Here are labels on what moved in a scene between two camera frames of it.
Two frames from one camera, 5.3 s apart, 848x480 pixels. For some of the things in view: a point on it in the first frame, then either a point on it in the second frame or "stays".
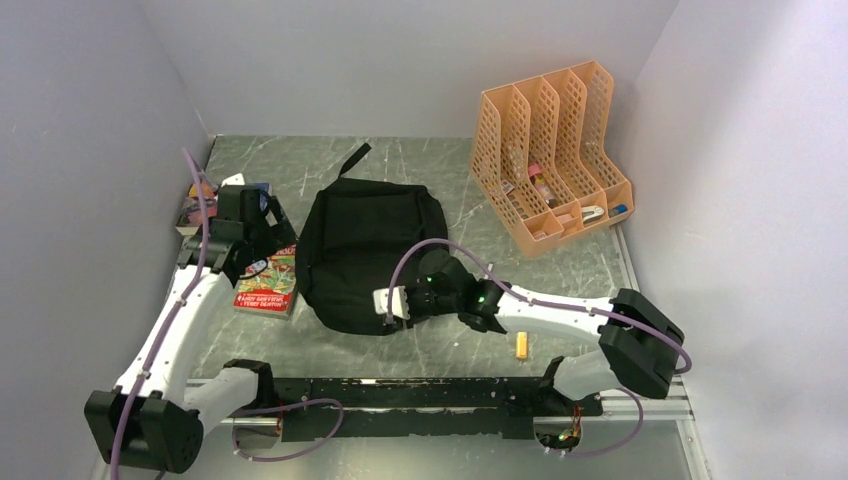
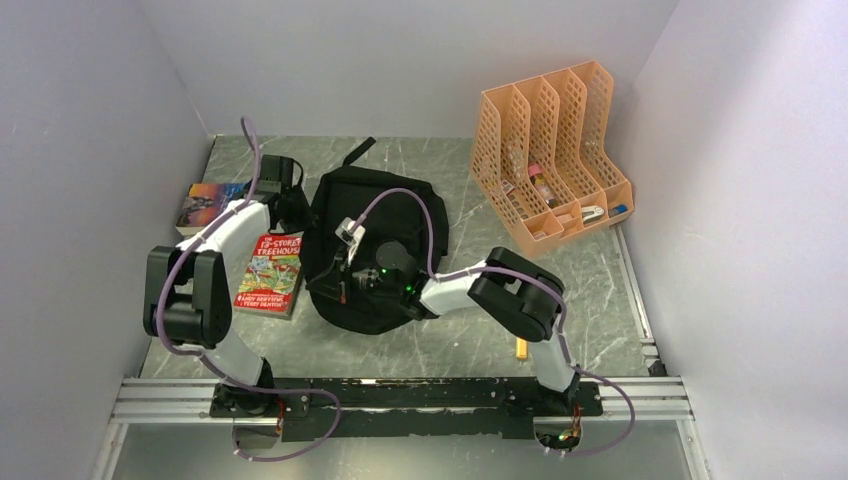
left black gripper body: x=265 y=240 -> x=298 y=210
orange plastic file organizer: x=541 y=156 stays
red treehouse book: x=272 y=291 stays
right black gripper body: x=424 y=302 -> x=369 y=280
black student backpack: x=354 y=236 stays
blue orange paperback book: x=188 y=218 stays
